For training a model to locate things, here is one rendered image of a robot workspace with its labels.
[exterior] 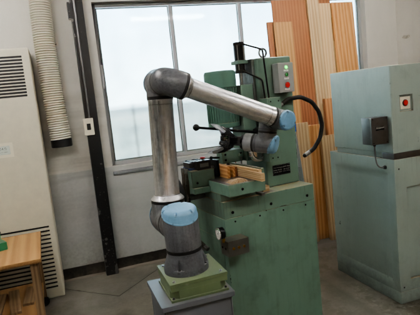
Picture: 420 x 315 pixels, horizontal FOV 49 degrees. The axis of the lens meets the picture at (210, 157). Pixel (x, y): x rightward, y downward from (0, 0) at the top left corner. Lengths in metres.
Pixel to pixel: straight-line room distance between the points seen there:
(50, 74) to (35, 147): 0.54
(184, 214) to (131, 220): 2.03
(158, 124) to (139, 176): 1.85
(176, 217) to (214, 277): 0.29
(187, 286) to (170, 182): 0.45
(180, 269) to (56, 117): 1.93
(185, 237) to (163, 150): 0.39
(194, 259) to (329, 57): 2.84
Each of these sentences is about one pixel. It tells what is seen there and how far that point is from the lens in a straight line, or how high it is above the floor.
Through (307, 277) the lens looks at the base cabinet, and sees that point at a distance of 2.74.
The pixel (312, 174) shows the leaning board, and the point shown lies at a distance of 4.02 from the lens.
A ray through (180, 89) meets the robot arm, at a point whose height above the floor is 1.38.
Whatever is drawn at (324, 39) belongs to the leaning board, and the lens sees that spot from 4.35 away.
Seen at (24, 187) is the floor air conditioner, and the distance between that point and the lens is 3.47.
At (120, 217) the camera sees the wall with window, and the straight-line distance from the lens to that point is 3.84.
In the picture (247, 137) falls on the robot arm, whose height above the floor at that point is 1.13.
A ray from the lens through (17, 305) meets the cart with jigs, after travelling 3.15.
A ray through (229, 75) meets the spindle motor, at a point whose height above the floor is 1.44.
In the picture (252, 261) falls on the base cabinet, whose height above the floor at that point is 0.45.
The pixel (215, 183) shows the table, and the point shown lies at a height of 0.89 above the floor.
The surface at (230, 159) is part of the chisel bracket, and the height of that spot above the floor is 0.98.
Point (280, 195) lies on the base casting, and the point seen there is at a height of 0.77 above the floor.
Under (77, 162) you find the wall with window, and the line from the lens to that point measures 3.74.
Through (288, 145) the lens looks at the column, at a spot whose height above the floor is 1.02.
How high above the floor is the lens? 1.34
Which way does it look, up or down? 8 degrees down
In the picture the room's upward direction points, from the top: 6 degrees counter-clockwise
